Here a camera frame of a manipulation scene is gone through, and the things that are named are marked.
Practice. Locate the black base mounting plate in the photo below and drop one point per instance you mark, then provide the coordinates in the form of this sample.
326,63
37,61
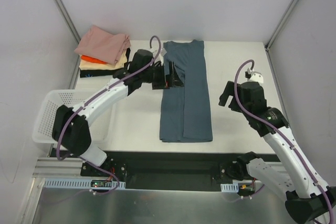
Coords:
174,171

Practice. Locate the white perforated plastic basket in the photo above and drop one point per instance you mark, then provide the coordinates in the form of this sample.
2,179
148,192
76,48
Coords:
43,127

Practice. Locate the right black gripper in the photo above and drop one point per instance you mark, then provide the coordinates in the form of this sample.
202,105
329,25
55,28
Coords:
227,95

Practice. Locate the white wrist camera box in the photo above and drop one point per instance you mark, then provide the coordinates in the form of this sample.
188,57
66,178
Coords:
159,54

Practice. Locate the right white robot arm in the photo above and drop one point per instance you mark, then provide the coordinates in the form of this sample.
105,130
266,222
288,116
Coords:
305,193

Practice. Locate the folded orange t-shirt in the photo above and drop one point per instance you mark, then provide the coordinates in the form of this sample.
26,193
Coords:
92,60

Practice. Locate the teal blue t-shirt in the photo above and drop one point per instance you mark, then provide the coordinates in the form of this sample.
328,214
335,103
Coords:
186,111

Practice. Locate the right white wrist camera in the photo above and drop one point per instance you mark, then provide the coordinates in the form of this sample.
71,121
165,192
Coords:
254,76

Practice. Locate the horizontal aluminium rail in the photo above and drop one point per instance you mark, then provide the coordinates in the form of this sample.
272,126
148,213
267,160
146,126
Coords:
51,167

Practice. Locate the left aluminium frame post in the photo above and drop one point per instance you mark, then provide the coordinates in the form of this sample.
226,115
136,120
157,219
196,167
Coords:
66,17

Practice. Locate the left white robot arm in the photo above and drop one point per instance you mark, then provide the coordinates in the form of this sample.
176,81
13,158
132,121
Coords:
71,128

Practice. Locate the right white cable duct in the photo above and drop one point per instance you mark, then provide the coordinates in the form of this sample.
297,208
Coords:
237,188

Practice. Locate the white cable duct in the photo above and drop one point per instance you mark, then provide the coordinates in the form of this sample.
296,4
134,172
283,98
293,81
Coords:
237,188
67,183

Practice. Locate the folded pink t-shirt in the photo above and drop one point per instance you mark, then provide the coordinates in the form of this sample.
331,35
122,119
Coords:
104,46

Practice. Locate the aluminium frame post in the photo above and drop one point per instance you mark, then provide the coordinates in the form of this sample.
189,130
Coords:
280,26
66,17

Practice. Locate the folded cream t-shirt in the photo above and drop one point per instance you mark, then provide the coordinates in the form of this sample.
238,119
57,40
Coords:
84,65

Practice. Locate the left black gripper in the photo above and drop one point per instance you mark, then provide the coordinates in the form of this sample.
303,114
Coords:
163,78

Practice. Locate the right aluminium frame post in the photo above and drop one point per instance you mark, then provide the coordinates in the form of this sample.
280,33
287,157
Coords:
280,26

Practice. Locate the left white cable duct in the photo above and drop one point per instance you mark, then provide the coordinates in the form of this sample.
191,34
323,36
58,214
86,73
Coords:
67,183

